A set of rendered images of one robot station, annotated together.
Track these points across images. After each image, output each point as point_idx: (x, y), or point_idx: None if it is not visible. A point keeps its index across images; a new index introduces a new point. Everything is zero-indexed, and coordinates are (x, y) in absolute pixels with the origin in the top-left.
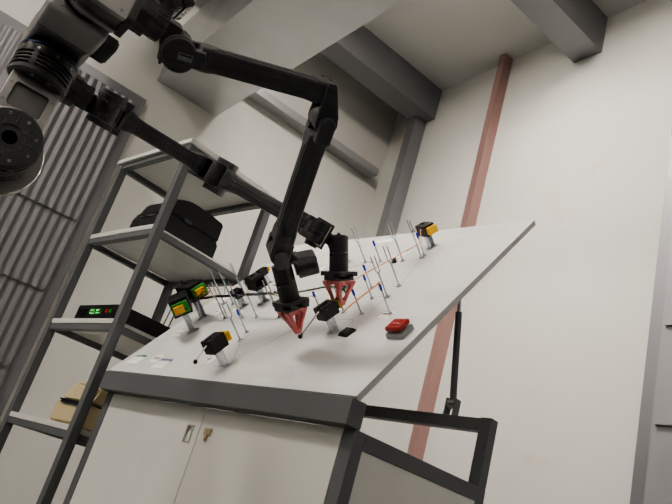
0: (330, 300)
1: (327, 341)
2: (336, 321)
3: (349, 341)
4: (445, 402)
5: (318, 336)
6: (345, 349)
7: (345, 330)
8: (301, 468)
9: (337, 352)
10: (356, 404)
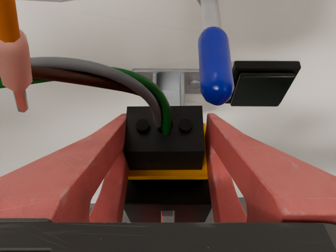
0: (173, 206)
1: (203, 120)
2: (75, 22)
3: (311, 109)
4: None
5: (124, 110)
6: (322, 132)
7: (257, 94)
8: None
9: (298, 141)
10: None
